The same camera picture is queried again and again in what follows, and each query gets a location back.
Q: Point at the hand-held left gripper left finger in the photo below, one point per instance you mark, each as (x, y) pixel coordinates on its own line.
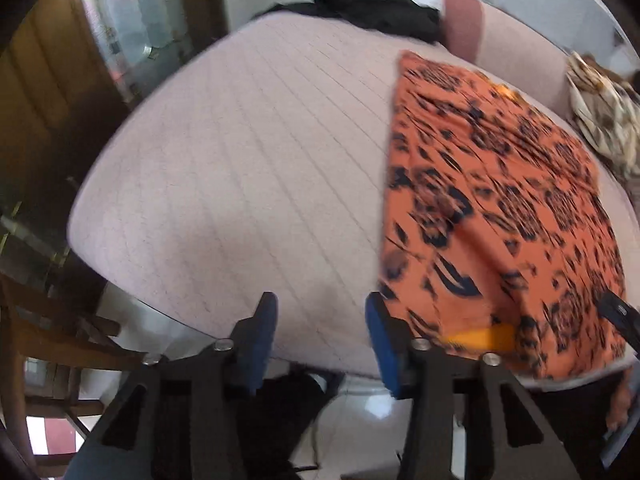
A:
(261, 332)

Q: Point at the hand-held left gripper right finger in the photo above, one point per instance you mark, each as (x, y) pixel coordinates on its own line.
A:
(382, 340)

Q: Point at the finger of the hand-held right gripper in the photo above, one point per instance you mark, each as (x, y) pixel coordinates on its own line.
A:
(620, 312)

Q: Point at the orange black floral garment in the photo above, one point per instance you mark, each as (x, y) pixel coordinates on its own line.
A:
(500, 220)

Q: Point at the person's dark pants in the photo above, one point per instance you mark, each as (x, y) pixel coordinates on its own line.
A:
(300, 410)

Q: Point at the cream floral fleece blanket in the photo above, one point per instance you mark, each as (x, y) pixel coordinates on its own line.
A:
(607, 115)

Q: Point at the wooden chair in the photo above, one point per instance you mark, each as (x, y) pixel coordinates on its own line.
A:
(45, 340)

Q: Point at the wooden door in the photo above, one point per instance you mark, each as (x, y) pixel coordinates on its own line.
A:
(55, 80)

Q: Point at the black cloth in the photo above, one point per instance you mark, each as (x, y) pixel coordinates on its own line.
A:
(370, 12)

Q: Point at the frosted glass door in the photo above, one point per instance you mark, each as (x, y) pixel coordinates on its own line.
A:
(135, 20)

